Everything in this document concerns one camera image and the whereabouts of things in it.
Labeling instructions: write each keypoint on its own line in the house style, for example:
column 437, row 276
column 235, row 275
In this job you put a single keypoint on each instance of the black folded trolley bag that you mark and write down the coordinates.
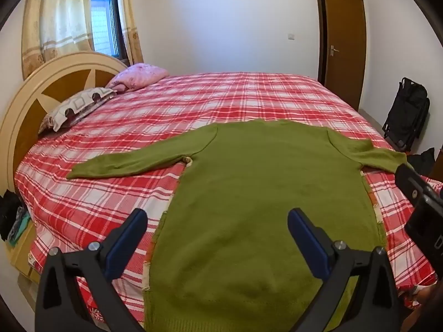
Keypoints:
column 407, row 116

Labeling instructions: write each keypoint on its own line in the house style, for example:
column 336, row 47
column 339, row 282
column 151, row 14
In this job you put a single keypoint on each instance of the red plaid bed sheet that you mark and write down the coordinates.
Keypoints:
column 70, row 214

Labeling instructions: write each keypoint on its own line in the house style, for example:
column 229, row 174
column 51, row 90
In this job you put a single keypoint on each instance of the window with dark frame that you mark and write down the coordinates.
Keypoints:
column 106, row 29

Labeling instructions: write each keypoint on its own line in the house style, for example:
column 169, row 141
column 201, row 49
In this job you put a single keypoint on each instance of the white brown patterned pillow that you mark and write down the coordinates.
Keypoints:
column 73, row 110

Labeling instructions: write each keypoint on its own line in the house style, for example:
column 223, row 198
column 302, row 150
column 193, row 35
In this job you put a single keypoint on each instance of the dark clothes pile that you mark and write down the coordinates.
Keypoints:
column 14, row 217

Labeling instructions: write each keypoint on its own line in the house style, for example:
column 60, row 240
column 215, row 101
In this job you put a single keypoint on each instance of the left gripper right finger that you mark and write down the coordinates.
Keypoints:
column 373, row 305

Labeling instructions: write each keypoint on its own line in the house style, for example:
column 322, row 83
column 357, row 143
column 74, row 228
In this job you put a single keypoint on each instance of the cream wooden headboard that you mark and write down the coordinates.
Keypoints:
column 43, row 91

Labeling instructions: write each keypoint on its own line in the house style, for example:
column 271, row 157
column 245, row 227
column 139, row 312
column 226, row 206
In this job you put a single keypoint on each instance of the green striped knit sweater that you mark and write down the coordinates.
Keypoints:
column 224, row 259

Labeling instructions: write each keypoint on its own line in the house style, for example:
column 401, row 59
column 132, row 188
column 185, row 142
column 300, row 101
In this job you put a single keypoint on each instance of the brown wooden door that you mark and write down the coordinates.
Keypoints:
column 342, row 51

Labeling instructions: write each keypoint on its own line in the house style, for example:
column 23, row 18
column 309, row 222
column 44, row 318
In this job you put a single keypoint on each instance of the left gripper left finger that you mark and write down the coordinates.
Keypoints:
column 60, row 305

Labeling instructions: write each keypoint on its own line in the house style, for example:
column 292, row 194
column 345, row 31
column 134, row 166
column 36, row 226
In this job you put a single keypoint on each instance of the pink pillow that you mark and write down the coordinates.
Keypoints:
column 136, row 77

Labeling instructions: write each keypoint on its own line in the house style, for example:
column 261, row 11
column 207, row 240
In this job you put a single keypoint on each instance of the black bag on floor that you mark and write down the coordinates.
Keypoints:
column 422, row 163

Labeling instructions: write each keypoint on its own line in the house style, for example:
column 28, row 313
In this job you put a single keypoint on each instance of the wooden bedside table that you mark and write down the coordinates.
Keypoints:
column 20, row 255

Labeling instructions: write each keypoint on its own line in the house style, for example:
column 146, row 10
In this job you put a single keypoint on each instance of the beige patterned curtain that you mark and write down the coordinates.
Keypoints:
column 54, row 28

